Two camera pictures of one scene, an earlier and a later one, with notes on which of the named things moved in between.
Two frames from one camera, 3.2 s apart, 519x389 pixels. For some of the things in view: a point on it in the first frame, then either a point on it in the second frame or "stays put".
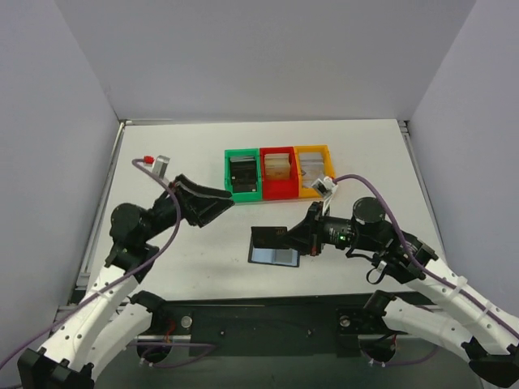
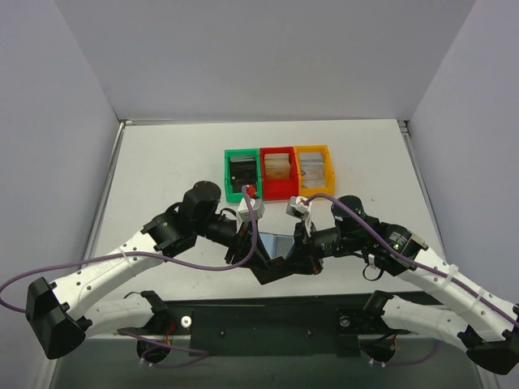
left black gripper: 181,200 → 242,245
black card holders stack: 243,173 stays put
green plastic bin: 243,197 stays put
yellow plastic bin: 309,192 stays put
